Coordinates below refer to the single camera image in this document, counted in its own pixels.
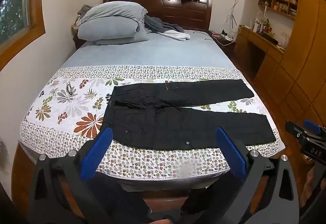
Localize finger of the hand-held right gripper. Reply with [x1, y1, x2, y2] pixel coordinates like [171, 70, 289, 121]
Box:
[285, 121, 310, 144]
[303, 119, 326, 137]

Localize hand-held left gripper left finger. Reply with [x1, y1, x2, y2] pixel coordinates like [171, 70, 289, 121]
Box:
[33, 127, 114, 224]

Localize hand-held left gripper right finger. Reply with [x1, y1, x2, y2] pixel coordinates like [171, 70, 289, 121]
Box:
[183, 126, 300, 224]

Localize black pants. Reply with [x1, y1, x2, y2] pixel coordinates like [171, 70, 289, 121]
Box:
[100, 79, 277, 151]

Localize floral quilt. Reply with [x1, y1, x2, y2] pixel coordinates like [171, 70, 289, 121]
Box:
[18, 64, 286, 180]

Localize person's legs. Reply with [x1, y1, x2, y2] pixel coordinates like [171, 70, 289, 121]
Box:
[84, 172, 240, 224]

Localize wooden wardrobe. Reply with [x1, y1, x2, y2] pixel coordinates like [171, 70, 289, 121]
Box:
[248, 0, 326, 143]

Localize wooden desk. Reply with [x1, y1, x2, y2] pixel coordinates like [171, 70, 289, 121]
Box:
[235, 24, 288, 82]

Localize wooden nightstand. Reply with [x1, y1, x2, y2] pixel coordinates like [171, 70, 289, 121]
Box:
[207, 30, 238, 59]

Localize light blue bed sheet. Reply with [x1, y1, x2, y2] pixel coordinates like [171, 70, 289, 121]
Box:
[61, 29, 236, 70]

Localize white bottles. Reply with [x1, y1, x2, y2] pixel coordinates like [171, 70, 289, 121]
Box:
[253, 18, 263, 34]

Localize white towel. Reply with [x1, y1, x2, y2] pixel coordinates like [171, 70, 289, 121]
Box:
[156, 30, 191, 41]

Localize grey clothing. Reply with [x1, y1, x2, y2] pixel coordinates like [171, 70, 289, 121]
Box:
[144, 15, 184, 35]

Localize light blue folded duvet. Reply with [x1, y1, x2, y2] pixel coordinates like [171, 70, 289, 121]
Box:
[81, 1, 149, 42]

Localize wooden headboard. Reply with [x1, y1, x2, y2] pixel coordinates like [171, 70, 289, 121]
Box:
[103, 0, 213, 32]

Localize large wooden framed window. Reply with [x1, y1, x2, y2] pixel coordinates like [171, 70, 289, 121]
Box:
[0, 0, 47, 71]

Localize wooden bed frame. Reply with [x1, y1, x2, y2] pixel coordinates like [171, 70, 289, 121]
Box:
[11, 142, 190, 217]

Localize black cable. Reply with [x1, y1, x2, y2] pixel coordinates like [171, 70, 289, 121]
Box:
[192, 31, 215, 41]

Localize wooden wall shelf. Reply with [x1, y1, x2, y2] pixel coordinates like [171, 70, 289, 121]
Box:
[257, 0, 299, 22]

